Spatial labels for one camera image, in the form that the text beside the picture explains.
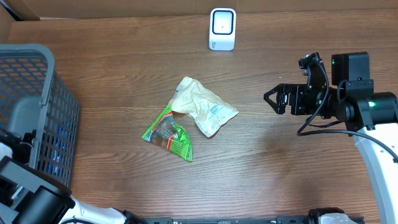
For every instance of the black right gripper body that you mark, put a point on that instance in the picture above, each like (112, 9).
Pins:
(309, 99)

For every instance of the beige snack bag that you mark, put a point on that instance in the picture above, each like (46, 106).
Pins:
(207, 109)

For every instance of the green snack bag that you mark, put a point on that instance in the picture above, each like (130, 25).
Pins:
(166, 133)

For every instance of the blue snack bar wrapper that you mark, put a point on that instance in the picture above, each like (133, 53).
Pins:
(63, 152)

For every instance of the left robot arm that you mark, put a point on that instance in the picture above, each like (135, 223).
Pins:
(29, 196)

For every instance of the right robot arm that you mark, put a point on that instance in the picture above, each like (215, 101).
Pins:
(345, 103)

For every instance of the white barcode scanner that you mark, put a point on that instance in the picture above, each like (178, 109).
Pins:
(222, 32)

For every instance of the grey plastic shopping basket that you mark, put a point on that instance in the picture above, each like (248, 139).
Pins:
(35, 98)

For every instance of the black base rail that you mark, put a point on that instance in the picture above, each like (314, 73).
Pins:
(300, 219)

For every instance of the cardboard box wall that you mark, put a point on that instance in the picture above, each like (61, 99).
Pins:
(87, 9)

